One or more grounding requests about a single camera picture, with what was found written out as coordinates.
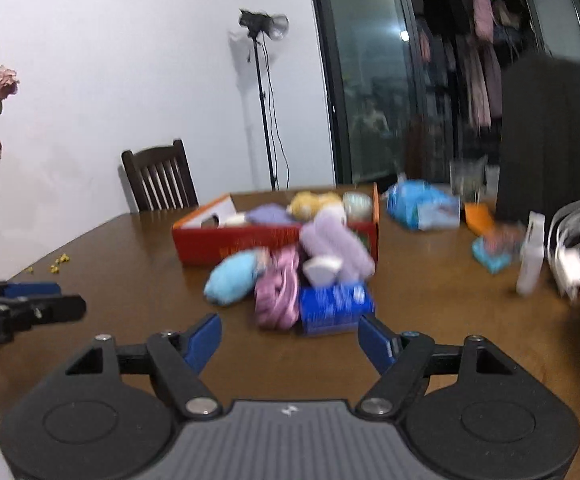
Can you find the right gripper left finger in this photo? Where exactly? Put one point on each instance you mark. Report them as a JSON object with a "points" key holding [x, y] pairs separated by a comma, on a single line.
{"points": [[177, 360]]}

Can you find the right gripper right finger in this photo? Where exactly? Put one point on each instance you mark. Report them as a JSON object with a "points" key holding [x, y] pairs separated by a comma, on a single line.
{"points": [[401, 361]]}

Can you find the blue tissue pack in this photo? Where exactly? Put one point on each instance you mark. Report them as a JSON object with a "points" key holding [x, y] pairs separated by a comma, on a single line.
{"points": [[334, 309]]}

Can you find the light blue plush toy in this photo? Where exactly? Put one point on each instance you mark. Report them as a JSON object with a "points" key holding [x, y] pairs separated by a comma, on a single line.
{"points": [[235, 277]]}

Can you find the pink satin cloth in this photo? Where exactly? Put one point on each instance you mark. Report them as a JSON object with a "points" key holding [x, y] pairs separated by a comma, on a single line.
{"points": [[277, 291]]}

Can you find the lavender plush roll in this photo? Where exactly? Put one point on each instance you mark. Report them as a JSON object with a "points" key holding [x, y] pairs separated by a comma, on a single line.
{"points": [[328, 235]]}

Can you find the yellow white plush toy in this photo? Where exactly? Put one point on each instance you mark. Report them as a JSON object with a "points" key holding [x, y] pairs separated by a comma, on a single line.
{"points": [[305, 205]]}

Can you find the red cardboard box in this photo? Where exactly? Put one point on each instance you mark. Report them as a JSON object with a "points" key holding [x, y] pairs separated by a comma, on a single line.
{"points": [[199, 245]]}

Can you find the teal snack packet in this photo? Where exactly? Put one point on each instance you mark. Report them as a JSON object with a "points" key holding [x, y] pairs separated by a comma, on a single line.
{"points": [[496, 249]]}

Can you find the white bottle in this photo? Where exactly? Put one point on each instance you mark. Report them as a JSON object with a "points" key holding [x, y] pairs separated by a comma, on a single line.
{"points": [[531, 254]]}

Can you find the blue plastic wipes bag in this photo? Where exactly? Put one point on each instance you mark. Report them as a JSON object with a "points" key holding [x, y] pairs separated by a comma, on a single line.
{"points": [[419, 206]]}

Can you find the orange paper packet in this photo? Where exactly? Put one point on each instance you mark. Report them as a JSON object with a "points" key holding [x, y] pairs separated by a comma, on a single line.
{"points": [[479, 218]]}

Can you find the dark wooden chair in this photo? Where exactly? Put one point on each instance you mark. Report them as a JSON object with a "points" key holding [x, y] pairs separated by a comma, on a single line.
{"points": [[160, 177]]}

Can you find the clear glass cup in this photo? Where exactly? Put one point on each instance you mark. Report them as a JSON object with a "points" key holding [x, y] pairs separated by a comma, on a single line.
{"points": [[467, 179]]}

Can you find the hanging clothes rack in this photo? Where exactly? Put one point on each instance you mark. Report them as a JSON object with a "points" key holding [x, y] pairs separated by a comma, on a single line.
{"points": [[479, 40]]}

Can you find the black light stand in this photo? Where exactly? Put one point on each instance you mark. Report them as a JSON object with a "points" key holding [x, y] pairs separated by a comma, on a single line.
{"points": [[260, 28]]}

